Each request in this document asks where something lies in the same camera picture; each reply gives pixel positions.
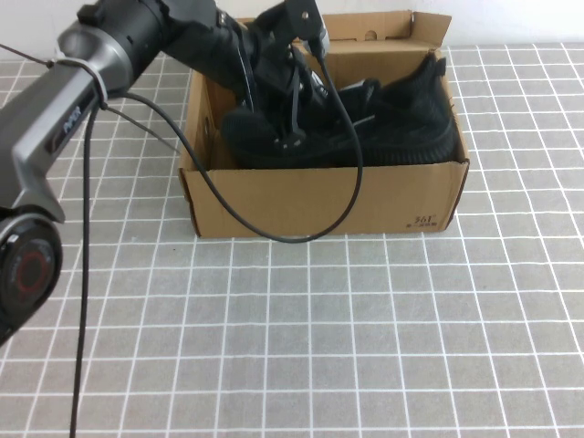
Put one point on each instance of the black sneaker white tongue label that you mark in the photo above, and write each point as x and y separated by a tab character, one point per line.
320	87

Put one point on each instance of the black knit sneaker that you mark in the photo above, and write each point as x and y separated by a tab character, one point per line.
410	128

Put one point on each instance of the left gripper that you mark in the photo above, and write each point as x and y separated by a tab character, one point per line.
269	68

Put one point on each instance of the brown cardboard shoe box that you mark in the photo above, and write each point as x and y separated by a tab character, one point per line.
410	201

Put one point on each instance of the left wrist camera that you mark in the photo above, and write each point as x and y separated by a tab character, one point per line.
301	18

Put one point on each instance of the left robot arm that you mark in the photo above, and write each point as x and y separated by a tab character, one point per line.
45	137

